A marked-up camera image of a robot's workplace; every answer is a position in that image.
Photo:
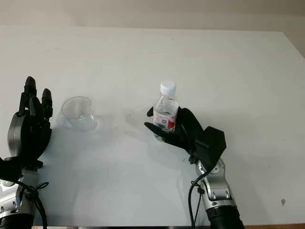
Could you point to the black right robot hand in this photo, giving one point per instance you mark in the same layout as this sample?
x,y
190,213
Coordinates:
x,y
188,128

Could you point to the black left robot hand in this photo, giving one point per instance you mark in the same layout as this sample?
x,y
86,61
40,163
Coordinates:
x,y
28,133

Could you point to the clear water bottle red label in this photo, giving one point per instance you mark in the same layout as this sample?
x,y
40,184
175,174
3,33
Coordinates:
x,y
166,105

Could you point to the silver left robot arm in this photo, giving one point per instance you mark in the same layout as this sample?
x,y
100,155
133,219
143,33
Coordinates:
x,y
22,205

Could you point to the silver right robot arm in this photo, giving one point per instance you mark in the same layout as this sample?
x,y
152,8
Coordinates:
x,y
221,190

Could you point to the clear plastic cup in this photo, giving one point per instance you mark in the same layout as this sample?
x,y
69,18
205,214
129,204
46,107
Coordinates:
x,y
79,114

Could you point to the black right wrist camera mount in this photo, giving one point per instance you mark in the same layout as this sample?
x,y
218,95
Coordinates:
x,y
212,143

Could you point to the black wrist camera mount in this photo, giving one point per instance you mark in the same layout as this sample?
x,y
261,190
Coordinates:
x,y
14,167
212,143

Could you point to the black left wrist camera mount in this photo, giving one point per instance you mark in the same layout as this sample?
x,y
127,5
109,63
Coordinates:
x,y
14,167

